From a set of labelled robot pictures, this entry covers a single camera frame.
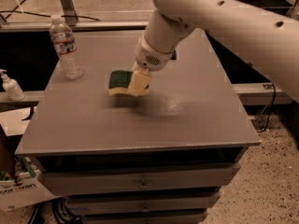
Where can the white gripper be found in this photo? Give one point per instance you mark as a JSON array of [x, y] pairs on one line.
[[149, 58]]

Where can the white pump dispenser bottle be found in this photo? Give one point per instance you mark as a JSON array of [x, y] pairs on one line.
[[11, 87]]

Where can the grey drawer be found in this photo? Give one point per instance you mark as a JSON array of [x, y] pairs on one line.
[[140, 179], [165, 217], [142, 203]]

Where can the middle grey drawer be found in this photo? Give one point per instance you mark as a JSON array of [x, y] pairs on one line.
[[142, 203]]

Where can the bottom grey drawer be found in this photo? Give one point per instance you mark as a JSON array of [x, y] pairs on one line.
[[165, 217]]

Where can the clear plastic water bottle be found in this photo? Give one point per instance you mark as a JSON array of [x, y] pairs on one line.
[[64, 43]]

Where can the green and yellow sponge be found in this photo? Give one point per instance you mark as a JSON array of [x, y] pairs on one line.
[[119, 84]]

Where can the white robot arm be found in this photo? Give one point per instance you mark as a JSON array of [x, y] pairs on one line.
[[267, 41]]

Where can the metal frame rail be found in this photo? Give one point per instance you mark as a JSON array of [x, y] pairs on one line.
[[80, 26]]

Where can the top grey drawer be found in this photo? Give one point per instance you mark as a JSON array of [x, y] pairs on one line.
[[140, 179]]

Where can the white cardboard box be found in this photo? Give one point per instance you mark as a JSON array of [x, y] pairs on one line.
[[30, 191]]

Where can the grey metal drawer cabinet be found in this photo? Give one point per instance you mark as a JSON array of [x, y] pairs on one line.
[[191, 116]]

